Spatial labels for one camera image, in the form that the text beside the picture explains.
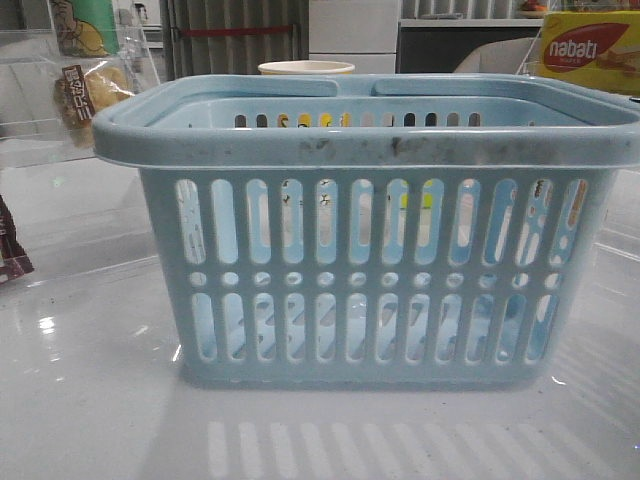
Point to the clear acrylic right shelf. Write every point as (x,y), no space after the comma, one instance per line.
(529,49)

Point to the green yellow snack package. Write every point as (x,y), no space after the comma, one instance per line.
(85,28)

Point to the packaged bread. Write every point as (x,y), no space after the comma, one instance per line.
(80,95)

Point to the light blue plastic basket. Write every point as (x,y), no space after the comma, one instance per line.
(372,229)

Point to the clear acrylic shelf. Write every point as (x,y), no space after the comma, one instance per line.
(529,49)
(32,130)

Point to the dark brown snack packet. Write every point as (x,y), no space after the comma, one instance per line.
(15,262)

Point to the white cabinet in background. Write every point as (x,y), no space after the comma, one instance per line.
(363,33)

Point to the yellow white paper cup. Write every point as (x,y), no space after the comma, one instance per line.
(306,67)

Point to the yellow nabati wafer box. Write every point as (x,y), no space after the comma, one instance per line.
(598,50)

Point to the clear acrylic left shelf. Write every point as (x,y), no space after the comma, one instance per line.
(32,130)

